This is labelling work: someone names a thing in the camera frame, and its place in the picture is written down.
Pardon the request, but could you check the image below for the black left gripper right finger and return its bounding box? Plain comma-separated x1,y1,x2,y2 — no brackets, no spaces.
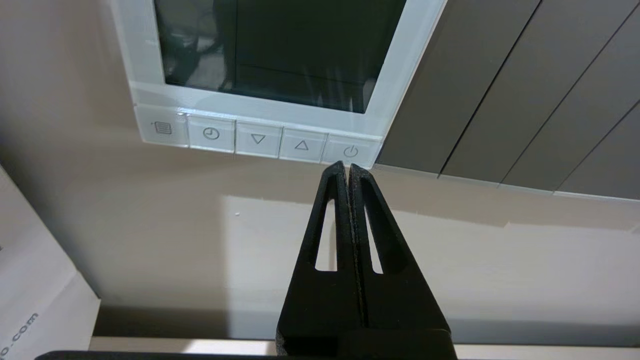
349,164,448,331

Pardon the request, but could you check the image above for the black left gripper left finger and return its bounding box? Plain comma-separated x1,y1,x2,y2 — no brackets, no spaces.
276,161,363,360

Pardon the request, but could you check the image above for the white wall thermostat panel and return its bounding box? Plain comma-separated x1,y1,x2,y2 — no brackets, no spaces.
110,0,448,169

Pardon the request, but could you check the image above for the white cabinet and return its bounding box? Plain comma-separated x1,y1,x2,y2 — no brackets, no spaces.
89,336,640,360

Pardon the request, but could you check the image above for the blue Hotel Indigo paper bag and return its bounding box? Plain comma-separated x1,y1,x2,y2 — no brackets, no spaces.
0,165,102,360

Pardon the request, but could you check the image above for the dark grey three-gang wall switch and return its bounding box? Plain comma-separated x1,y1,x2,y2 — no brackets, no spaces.
375,0,640,195

